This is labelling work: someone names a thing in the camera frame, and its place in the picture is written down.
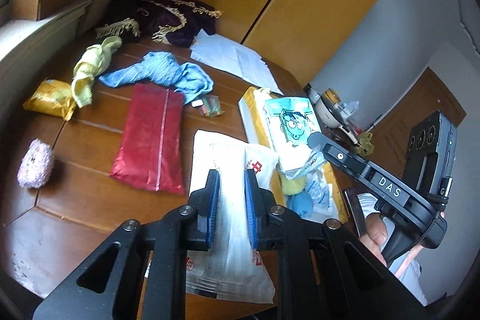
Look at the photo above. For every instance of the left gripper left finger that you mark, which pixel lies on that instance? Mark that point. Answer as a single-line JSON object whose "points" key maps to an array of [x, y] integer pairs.
{"points": [[201, 232]]}

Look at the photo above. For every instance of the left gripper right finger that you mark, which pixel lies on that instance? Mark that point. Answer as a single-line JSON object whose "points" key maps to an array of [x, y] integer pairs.
{"points": [[258, 203]]}

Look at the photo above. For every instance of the yellow lined white box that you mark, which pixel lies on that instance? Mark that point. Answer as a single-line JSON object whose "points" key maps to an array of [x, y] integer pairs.
{"points": [[316, 195]]}

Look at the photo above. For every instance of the red tissue pack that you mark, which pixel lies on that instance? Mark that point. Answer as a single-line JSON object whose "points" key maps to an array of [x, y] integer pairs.
{"points": [[149, 157]]}

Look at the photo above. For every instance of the white plastic package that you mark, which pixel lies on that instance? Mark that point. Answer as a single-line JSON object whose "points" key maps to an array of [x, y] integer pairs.
{"points": [[231, 270]]}

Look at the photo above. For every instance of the cartoon tissue pack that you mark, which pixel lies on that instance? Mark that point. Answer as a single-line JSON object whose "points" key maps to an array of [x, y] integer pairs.
{"points": [[290, 122]]}

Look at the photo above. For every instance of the zip bag of pens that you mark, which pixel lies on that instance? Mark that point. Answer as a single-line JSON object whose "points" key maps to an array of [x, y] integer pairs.
{"points": [[209, 106]]}

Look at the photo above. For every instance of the blue towel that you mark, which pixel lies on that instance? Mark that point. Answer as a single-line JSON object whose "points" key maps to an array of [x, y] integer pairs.
{"points": [[161, 68]]}

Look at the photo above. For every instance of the pink plush toy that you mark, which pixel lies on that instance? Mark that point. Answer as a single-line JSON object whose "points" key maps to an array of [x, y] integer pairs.
{"points": [[36, 165]]}

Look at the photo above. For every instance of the yellow towel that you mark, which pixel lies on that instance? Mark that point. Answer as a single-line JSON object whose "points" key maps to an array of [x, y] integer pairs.
{"points": [[95, 60]]}

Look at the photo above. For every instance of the yellow snack bag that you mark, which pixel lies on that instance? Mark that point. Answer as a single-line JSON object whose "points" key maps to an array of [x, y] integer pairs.
{"points": [[52, 97]]}

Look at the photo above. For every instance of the person's right hand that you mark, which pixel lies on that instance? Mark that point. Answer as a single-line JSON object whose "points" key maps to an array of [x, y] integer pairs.
{"points": [[376, 236]]}

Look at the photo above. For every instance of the white rice cooker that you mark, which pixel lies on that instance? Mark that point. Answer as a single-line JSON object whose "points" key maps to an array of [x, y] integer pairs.
{"points": [[333, 113]]}

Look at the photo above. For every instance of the brown wooden door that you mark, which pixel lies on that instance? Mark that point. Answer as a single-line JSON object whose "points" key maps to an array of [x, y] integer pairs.
{"points": [[390, 135]]}

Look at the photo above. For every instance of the yellow ceramic jar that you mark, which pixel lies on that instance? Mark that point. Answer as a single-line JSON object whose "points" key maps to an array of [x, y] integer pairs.
{"points": [[332, 95]]}

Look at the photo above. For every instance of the white paper sheets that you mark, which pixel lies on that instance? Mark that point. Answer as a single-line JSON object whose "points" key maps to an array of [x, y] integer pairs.
{"points": [[227, 55]]}

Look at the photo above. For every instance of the purple gold fringed cloth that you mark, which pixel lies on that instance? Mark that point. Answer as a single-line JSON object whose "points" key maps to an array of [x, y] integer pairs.
{"points": [[169, 22]]}

